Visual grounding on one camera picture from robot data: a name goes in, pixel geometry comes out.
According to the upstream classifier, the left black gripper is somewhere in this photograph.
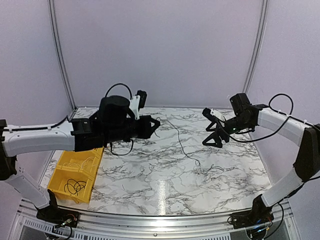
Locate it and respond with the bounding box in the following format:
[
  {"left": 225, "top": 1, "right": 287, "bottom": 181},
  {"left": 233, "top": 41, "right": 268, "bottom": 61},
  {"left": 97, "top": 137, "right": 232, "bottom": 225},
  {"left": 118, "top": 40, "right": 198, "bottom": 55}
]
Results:
[{"left": 104, "top": 114, "right": 160, "bottom": 144}]

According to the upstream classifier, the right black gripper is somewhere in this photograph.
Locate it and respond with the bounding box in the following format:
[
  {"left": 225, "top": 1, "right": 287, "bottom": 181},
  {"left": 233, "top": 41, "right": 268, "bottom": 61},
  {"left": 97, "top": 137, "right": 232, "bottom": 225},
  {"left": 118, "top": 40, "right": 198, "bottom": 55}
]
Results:
[{"left": 202, "top": 115, "right": 253, "bottom": 149}]

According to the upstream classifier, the dark green wire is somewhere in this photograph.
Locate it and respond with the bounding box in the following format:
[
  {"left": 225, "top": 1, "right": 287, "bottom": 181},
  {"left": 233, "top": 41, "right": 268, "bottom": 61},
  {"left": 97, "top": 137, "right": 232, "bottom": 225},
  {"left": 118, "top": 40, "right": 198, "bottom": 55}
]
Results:
[{"left": 152, "top": 116, "right": 201, "bottom": 169}]

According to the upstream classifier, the black wire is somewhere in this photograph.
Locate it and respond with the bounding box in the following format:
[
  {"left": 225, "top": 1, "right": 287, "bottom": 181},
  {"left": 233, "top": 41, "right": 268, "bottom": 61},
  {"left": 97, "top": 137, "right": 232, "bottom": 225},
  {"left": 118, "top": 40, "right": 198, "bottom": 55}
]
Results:
[{"left": 63, "top": 177, "right": 88, "bottom": 196}]

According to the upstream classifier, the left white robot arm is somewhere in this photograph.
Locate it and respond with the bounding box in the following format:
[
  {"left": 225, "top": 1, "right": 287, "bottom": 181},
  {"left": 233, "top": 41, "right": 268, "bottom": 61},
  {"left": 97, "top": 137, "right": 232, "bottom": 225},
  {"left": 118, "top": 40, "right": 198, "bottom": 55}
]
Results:
[{"left": 0, "top": 94, "right": 161, "bottom": 223}]

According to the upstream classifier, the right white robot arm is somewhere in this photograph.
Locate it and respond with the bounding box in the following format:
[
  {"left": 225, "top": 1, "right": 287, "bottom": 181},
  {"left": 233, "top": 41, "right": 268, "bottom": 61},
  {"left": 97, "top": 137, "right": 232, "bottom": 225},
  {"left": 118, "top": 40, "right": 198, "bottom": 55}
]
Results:
[{"left": 202, "top": 92, "right": 320, "bottom": 228}]

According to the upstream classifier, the yellow bin middle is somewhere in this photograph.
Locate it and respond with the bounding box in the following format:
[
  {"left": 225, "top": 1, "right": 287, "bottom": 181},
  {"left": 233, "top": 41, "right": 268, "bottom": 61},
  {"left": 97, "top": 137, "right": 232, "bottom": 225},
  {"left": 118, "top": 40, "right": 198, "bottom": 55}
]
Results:
[{"left": 56, "top": 147, "right": 104, "bottom": 177}]

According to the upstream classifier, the yellow bin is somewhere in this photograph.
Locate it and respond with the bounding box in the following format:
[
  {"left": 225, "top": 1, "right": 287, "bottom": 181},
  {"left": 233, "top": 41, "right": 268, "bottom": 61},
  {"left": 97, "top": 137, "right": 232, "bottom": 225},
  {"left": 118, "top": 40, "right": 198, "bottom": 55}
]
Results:
[
  {"left": 56, "top": 147, "right": 104, "bottom": 177},
  {"left": 47, "top": 168, "right": 96, "bottom": 204}
]

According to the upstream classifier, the yellow bin near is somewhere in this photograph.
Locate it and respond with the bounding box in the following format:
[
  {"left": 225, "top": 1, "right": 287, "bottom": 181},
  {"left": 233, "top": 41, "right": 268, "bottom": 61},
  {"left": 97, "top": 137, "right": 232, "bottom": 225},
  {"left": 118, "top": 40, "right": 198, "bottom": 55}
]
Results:
[{"left": 47, "top": 168, "right": 96, "bottom": 204}]

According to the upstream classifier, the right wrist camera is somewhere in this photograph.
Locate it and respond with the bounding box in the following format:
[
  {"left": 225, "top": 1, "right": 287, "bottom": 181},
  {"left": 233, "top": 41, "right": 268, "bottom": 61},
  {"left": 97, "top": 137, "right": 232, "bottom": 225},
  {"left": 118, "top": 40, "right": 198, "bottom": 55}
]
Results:
[{"left": 202, "top": 107, "right": 226, "bottom": 123}]

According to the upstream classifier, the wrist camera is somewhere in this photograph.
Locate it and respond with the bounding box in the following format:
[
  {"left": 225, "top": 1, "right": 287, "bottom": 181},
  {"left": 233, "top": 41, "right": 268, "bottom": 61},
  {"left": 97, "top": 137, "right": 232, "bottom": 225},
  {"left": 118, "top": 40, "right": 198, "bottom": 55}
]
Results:
[
  {"left": 202, "top": 107, "right": 226, "bottom": 123},
  {"left": 129, "top": 90, "right": 147, "bottom": 120}
]

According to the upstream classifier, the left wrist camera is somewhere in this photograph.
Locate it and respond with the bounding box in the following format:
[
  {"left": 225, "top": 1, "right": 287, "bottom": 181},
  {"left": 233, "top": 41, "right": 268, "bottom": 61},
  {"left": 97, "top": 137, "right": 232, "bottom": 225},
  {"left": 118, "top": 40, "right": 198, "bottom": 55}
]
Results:
[{"left": 129, "top": 90, "right": 147, "bottom": 120}]

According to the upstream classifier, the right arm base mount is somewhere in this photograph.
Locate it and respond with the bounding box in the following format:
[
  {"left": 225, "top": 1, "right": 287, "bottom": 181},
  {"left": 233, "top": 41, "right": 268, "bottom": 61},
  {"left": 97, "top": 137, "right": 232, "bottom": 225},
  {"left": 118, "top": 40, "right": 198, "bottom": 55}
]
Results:
[{"left": 227, "top": 210, "right": 274, "bottom": 240}]

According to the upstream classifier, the front aluminium rail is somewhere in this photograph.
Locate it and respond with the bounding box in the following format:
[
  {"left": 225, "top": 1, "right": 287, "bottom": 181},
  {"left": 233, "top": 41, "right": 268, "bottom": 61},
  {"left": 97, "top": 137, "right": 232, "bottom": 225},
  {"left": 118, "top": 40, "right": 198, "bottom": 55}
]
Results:
[{"left": 14, "top": 199, "right": 293, "bottom": 240}]

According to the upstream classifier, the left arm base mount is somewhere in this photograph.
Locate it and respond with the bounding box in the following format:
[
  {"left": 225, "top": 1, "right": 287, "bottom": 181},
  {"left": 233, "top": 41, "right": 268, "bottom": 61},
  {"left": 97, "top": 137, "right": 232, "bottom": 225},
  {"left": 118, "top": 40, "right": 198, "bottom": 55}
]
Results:
[{"left": 36, "top": 209, "right": 80, "bottom": 240}]

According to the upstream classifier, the right aluminium frame post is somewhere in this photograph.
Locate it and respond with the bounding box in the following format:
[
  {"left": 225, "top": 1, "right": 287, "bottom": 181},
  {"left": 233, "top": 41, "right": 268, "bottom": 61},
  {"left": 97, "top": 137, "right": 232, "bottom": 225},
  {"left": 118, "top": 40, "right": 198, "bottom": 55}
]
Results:
[{"left": 242, "top": 0, "right": 269, "bottom": 94}]

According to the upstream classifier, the aluminium frame post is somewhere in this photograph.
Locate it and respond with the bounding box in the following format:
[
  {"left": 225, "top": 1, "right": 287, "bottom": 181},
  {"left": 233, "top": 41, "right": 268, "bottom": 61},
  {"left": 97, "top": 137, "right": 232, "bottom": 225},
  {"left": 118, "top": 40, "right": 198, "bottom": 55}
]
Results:
[
  {"left": 242, "top": 0, "right": 269, "bottom": 94},
  {"left": 47, "top": 0, "right": 77, "bottom": 111}
]

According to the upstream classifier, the left aluminium frame post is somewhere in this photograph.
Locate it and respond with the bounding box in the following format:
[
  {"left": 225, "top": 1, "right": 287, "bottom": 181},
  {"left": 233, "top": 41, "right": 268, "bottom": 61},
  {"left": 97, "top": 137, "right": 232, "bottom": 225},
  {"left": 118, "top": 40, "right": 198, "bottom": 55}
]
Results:
[{"left": 47, "top": 0, "right": 77, "bottom": 111}]

